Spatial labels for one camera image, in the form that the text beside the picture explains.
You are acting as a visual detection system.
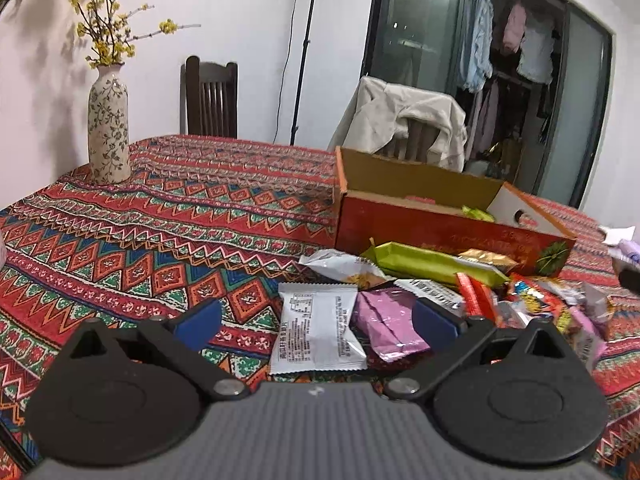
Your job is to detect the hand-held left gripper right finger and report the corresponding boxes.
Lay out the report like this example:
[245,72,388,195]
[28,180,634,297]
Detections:
[382,297,576,404]

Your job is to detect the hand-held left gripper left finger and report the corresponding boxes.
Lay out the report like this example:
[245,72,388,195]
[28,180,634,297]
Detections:
[67,300,252,404]

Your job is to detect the orange cardboard box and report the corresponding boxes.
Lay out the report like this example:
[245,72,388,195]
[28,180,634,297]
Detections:
[334,146,578,277]

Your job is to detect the orange blue snack packet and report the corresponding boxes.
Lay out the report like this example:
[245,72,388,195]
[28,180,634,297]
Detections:
[507,275,576,334]

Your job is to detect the white barcode snack packet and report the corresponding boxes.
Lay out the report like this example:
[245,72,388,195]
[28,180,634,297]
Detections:
[395,279,466,317]

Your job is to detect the red stick snack packet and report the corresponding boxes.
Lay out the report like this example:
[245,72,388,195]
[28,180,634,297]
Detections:
[455,272,499,329]

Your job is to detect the long green snack packet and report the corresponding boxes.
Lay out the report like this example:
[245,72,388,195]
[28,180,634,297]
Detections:
[360,241,511,288]

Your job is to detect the gold snack packet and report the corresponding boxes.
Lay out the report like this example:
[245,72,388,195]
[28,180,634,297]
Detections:
[457,248,521,274]

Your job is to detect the silver yellow snack packet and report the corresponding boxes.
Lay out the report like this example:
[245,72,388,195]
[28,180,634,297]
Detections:
[299,249,389,291]

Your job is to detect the small green snack packet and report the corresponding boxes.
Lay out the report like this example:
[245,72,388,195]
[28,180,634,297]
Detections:
[461,205,497,224]

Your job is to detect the pale pink snack packet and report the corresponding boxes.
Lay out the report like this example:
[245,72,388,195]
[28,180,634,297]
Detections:
[565,305,609,372]

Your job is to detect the wooden chair under jacket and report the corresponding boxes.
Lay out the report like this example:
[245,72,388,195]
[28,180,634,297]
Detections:
[375,119,442,162]

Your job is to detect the white tissue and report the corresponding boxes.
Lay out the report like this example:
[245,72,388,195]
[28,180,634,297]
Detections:
[598,225,637,247]

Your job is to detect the purple object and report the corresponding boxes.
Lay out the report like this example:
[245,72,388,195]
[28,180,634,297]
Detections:
[612,240,640,269]

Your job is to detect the beige jacket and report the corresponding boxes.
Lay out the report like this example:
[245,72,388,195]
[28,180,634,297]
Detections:
[327,76,468,173]

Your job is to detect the long pale pink hanging clothes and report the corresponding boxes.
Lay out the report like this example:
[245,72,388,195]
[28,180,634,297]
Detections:
[465,80,502,161]

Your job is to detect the floral ceramic vase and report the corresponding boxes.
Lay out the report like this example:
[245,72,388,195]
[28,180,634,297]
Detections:
[87,64,132,185]

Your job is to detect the dark wooden chair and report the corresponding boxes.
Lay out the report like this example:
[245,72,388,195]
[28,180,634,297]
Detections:
[181,56,239,139]

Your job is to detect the light blue hanging shirt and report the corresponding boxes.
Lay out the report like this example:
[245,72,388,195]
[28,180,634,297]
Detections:
[457,0,496,94]

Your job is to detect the studio light on black stand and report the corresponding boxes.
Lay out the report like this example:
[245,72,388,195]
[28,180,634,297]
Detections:
[290,0,327,147]

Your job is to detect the sliding glass door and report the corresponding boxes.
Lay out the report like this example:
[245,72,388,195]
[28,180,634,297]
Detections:
[362,0,614,209]

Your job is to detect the white hanging garment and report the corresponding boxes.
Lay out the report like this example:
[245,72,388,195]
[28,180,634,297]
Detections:
[517,10,556,85]

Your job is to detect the pink hanging garment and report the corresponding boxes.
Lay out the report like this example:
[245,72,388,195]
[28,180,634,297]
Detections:
[502,2,529,57]

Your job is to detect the yellow flower branches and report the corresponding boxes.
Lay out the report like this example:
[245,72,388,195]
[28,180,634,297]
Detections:
[0,0,202,70]

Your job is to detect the thin dark cable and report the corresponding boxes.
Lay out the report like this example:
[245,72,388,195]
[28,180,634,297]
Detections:
[273,0,302,144]

